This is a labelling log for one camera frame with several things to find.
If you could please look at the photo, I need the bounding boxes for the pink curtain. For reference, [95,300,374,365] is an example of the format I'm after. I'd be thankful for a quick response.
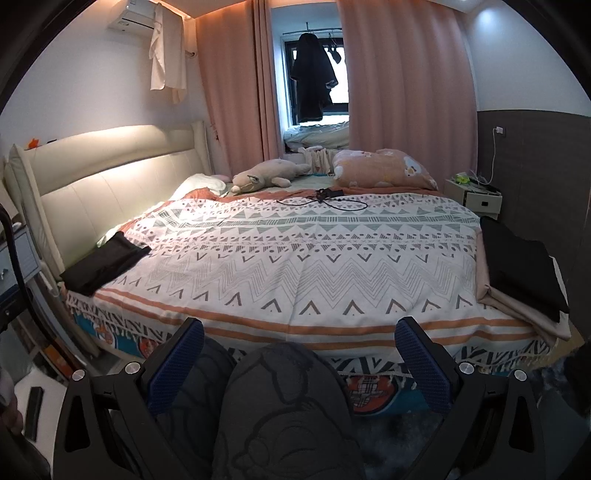
[195,0,284,176]
[336,0,478,181]

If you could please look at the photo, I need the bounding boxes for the hanging black jacket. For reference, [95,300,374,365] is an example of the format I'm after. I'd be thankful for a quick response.
[290,32,339,123]

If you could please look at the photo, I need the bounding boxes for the light green bed sheet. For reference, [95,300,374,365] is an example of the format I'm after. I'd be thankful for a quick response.
[222,173,342,195]

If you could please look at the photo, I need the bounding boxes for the cluttered low shelf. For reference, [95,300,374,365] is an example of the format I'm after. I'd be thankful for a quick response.
[9,318,93,384]

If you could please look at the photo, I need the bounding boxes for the beige plush toy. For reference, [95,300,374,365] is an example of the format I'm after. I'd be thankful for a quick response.
[231,158,312,193]

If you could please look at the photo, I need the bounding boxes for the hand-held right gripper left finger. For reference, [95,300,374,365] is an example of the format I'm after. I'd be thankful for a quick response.
[54,316,206,480]

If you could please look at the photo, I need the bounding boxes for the dark blue shaggy rug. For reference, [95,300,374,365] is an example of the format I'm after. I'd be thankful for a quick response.
[355,360,591,480]

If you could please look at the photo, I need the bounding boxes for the patterned blanket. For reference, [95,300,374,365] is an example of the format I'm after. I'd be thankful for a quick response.
[65,187,555,370]

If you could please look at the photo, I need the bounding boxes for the white pillow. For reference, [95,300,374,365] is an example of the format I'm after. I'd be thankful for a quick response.
[173,174,228,199]

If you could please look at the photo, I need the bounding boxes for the pink printed pillow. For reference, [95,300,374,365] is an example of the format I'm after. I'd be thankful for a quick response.
[332,148,439,190]

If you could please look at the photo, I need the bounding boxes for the beige frilled cloth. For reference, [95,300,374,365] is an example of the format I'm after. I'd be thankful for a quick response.
[298,145,338,174]

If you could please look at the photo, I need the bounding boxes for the black remote control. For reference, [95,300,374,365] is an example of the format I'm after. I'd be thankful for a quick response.
[24,387,44,441]

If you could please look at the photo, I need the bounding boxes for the black cable with device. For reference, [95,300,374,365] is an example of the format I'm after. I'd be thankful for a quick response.
[276,187,369,213]

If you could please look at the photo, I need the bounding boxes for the dark framed window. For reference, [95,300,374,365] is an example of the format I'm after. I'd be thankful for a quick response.
[279,30,351,127]

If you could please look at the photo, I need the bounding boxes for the folded beige cloth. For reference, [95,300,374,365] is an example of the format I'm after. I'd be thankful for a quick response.
[475,233,573,342]

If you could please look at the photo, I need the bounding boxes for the hanging white garment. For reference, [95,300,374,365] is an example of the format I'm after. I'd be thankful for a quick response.
[148,2,188,103]

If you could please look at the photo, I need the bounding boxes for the cream padded headboard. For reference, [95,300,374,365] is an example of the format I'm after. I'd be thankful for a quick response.
[2,121,213,282]

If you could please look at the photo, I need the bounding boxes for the light quilt on windowsill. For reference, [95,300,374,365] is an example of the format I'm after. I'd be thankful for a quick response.
[283,120,351,151]

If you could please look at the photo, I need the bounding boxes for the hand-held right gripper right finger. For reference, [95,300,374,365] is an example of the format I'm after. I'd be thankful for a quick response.
[394,316,541,480]

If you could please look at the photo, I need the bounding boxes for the blue drawer cabinet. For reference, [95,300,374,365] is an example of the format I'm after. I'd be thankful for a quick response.
[0,226,42,305]

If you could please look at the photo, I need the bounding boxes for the person's left leg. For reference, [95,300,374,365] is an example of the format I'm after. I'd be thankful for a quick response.
[154,339,241,480]

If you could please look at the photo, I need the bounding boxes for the white nightstand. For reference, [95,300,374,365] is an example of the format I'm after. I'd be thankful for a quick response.
[444,178,503,220]

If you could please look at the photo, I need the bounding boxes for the black shirt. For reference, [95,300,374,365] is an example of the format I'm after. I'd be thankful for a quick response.
[59,231,153,297]

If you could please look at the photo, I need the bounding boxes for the person's leg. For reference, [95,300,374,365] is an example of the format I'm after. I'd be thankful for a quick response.
[154,339,241,480]
[212,342,356,480]

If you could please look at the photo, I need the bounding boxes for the teal cartoon bed sheet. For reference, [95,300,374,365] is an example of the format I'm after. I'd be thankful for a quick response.
[69,305,555,416]

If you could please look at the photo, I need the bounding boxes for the white charger with cable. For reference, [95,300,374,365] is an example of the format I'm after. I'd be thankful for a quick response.
[473,124,506,185]

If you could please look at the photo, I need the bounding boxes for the folded black clothes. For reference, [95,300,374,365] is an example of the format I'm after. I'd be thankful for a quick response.
[480,216,571,324]

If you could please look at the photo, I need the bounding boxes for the person's right leg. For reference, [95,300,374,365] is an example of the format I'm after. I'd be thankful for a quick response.
[212,342,356,480]

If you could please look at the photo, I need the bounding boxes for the white air conditioner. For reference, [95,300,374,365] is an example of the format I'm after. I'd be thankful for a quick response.
[108,0,160,32]

